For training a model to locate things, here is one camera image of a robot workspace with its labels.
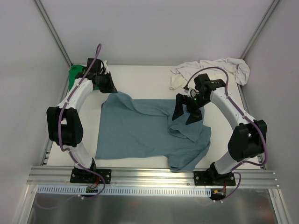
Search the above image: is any blue t shirt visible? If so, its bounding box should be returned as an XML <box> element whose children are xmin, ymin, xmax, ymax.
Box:
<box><xmin>95</xmin><ymin>92</ymin><xmax>212</xmax><ymax>172</ymax></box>

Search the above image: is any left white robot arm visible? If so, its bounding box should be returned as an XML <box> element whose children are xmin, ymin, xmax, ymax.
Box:
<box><xmin>46</xmin><ymin>58</ymin><xmax>117</xmax><ymax>182</ymax></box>

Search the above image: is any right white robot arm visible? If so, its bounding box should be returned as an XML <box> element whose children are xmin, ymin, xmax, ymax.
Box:
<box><xmin>172</xmin><ymin>74</ymin><xmax>267</xmax><ymax>185</ymax></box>

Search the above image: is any green t shirt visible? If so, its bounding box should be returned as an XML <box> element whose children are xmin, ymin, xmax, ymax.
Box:
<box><xmin>68</xmin><ymin>64</ymin><xmax>99</xmax><ymax>91</ymax></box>

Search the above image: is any white t shirt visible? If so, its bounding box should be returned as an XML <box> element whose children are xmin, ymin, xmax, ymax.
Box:
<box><xmin>171</xmin><ymin>57</ymin><xmax>250</xmax><ymax>86</ymax></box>

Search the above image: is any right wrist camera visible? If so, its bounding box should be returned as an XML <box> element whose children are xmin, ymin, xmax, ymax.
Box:
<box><xmin>184</xmin><ymin>87</ymin><xmax>194</xmax><ymax>97</ymax></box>

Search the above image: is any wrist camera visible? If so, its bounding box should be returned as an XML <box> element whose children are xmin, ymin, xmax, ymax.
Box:
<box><xmin>184</xmin><ymin>87</ymin><xmax>194</xmax><ymax>97</ymax></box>
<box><xmin>103</xmin><ymin>60</ymin><xmax>110</xmax><ymax>73</ymax></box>

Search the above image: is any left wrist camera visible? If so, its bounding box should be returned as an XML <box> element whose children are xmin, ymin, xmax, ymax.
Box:
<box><xmin>103</xmin><ymin>60</ymin><xmax>110</xmax><ymax>73</ymax></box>

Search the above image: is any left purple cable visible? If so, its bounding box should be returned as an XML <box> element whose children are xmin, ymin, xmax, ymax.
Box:
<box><xmin>57</xmin><ymin>43</ymin><xmax>106</xmax><ymax>199</ymax></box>

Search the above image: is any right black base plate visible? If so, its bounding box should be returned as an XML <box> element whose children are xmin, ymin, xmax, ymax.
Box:
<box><xmin>193</xmin><ymin>170</ymin><xmax>236</xmax><ymax>186</ymax></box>

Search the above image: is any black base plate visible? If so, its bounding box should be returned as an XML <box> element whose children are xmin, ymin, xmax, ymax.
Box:
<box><xmin>193</xmin><ymin>170</ymin><xmax>236</xmax><ymax>186</ymax></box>
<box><xmin>70</xmin><ymin>168</ymin><xmax>112</xmax><ymax>184</ymax></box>

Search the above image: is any left aluminium frame post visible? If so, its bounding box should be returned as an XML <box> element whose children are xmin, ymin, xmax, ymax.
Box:
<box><xmin>33</xmin><ymin>0</ymin><xmax>73</xmax><ymax>67</ymax></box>

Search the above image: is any aluminium frame post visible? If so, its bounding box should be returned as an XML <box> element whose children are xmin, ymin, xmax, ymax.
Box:
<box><xmin>240</xmin><ymin>0</ymin><xmax>282</xmax><ymax>60</ymax></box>
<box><xmin>33</xmin><ymin>0</ymin><xmax>73</xmax><ymax>67</ymax></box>

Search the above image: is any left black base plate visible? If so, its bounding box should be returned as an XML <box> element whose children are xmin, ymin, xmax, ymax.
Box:
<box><xmin>70</xmin><ymin>168</ymin><xmax>112</xmax><ymax>184</ymax></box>

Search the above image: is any slotted white cable duct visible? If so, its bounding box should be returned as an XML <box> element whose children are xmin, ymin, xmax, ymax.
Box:
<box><xmin>37</xmin><ymin>185</ymin><xmax>211</xmax><ymax>197</ymax></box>

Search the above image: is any aluminium mounting rail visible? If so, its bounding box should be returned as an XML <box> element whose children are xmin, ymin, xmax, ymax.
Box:
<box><xmin>27</xmin><ymin>166</ymin><xmax>280</xmax><ymax>189</ymax></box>

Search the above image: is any right aluminium frame post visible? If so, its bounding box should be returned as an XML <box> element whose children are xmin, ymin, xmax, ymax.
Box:
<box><xmin>240</xmin><ymin>0</ymin><xmax>282</xmax><ymax>60</ymax></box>

